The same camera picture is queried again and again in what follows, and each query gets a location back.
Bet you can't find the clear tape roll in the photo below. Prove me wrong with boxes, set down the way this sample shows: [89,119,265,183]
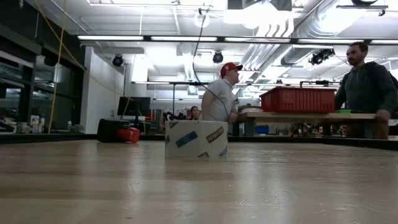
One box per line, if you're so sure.
[164,120,229,160]

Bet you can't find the person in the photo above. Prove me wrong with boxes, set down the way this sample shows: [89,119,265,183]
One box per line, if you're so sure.
[188,105,201,121]
[200,61,244,124]
[334,40,398,140]

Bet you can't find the black aluminium frame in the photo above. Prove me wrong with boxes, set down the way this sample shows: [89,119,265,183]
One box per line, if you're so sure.
[0,133,398,152]

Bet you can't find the red black battery pack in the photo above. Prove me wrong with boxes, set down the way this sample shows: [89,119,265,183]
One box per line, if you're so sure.
[96,118,141,144]

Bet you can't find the wooden table grey legs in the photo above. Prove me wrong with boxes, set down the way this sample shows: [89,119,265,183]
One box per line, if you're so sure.
[230,111,379,140]

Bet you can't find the long ceiling light bar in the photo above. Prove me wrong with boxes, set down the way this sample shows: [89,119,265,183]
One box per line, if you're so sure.
[76,34,398,45]

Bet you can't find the white carton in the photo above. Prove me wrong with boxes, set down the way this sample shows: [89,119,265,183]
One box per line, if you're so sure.
[29,114,41,134]

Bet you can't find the silver ventilation duct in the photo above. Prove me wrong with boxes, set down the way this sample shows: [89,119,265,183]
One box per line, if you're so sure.
[280,0,354,68]

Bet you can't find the red storage bin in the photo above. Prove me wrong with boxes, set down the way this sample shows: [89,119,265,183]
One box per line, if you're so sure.
[259,86,337,113]

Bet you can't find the black hanging cable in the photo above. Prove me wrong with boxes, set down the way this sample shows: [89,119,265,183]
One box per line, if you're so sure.
[191,7,231,121]

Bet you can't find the round white ceiling lamp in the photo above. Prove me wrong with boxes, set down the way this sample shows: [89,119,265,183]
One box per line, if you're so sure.
[193,11,211,29]

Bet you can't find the yellow cable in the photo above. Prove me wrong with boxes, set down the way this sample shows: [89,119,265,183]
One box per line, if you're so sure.
[33,0,86,134]

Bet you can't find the black monitor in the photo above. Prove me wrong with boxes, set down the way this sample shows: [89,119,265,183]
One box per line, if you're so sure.
[117,96,152,118]

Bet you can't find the black metal stand frame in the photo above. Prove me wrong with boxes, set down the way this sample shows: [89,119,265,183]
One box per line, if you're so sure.
[169,81,208,121]

